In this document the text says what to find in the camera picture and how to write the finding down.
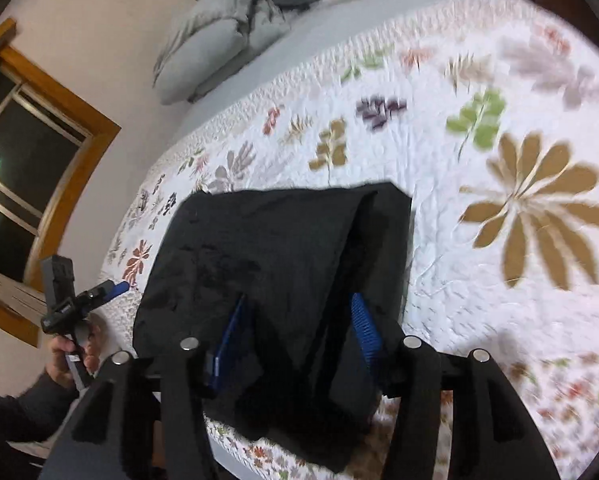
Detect black pants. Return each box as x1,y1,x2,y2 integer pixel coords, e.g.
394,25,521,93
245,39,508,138
132,182,411,472

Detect grey pillow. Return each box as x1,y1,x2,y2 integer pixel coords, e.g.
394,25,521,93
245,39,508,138
154,20,246,105

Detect dark sleeved left forearm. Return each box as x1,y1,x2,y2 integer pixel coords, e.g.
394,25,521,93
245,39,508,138
0,372,78,443

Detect floral quilted bedspread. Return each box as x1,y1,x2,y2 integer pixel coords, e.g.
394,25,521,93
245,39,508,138
102,0,599,479

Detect light blue bed sheet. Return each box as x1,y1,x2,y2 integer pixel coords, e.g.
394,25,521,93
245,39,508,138
171,0,449,142

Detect wooden framed side window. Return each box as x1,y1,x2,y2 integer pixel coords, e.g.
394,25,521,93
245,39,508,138
0,18,120,347

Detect grey folded duvet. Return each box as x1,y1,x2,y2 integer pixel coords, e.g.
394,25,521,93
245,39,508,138
153,0,290,105

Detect person's left hand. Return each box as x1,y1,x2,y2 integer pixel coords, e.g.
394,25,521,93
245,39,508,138
45,322,102,389

